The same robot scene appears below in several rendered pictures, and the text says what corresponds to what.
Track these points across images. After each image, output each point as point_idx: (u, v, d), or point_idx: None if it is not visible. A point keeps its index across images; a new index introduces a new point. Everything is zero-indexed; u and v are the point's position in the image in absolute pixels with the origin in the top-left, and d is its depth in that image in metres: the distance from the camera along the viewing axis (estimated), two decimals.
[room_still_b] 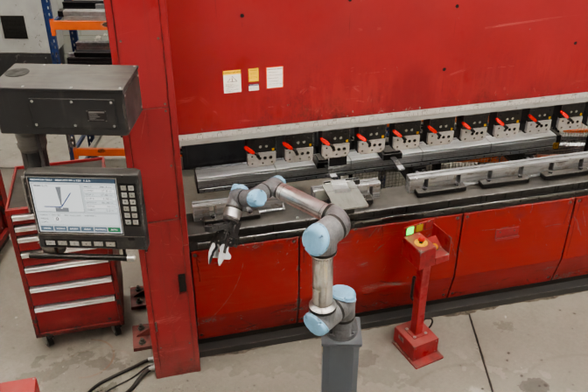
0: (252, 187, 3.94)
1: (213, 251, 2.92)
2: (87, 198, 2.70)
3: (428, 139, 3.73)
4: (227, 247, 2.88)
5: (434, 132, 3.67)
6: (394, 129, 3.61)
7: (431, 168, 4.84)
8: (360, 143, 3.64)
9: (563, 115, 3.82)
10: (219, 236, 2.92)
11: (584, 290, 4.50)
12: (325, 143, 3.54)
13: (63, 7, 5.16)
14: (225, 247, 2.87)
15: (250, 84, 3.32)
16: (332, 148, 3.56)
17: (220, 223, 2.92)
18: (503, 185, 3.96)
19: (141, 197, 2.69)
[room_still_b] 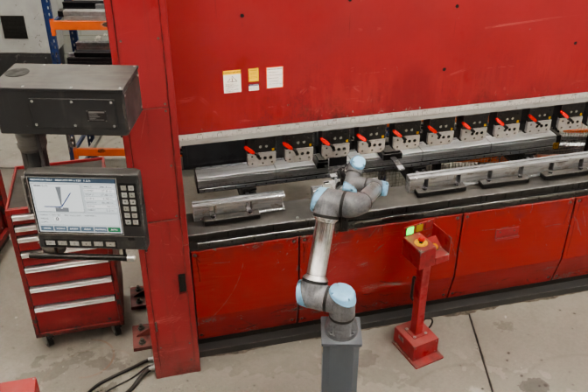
0: (252, 187, 3.94)
1: (339, 186, 3.64)
2: (87, 198, 2.70)
3: (428, 139, 3.73)
4: None
5: (434, 132, 3.67)
6: (394, 129, 3.61)
7: (431, 168, 4.84)
8: (360, 143, 3.64)
9: (563, 115, 3.82)
10: None
11: (584, 290, 4.50)
12: (325, 143, 3.54)
13: (63, 7, 5.16)
14: None
15: (250, 84, 3.32)
16: (332, 148, 3.56)
17: None
18: (503, 185, 3.96)
19: (141, 197, 2.69)
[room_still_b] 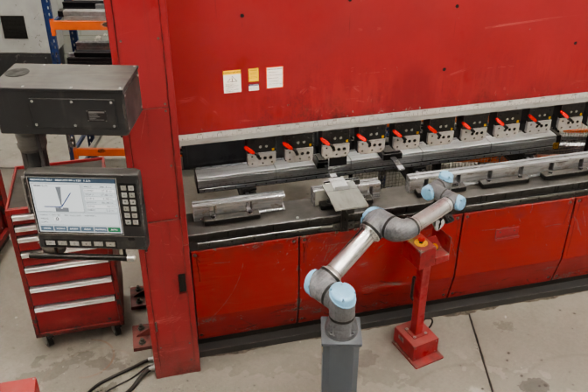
0: (252, 187, 3.94)
1: (437, 224, 3.61)
2: (87, 198, 2.70)
3: (428, 139, 3.73)
4: None
5: (434, 132, 3.67)
6: (394, 129, 3.61)
7: (431, 168, 4.84)
8: (360, 143, 3.64)
9: (563, 115, 3.82)
10: (441, 215, 3.57)
11: (584, 290, 4.50)
12: (325, 143, 3.54)
13: (63, 7, 5.16)
14: None
15: (250, 84, 3.32)
16: (332, 148, 3.56)
17: None
18: (503, 185, 3.96)
19: (141, 197, 2.69)
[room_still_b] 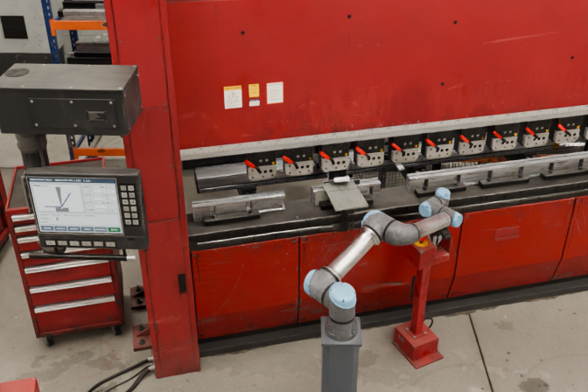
0: (252, 187, 3.94)
1: (435, 240, 3.67)
2: (87, 198, 2.70)
3: (426, 152, 3.77)
4: None
5: (432, 145, 3.71)
6: (393, 143, 3.65)
7: (431, 168, 4.84)
8: (360, 157, 3.68)
9: (560, 128, 3.86)
10: (438, 231, 3.63)
11: (584, 290, 4.50)
12: (325, 157, 3.58)
13: (63, 7, 5.16)
14: None
15: (251, 100, 3.36)
16: (332, 162, 3.60)
17: None
18: (503, 185, 3.96)
19: (141, 197, 2.69)
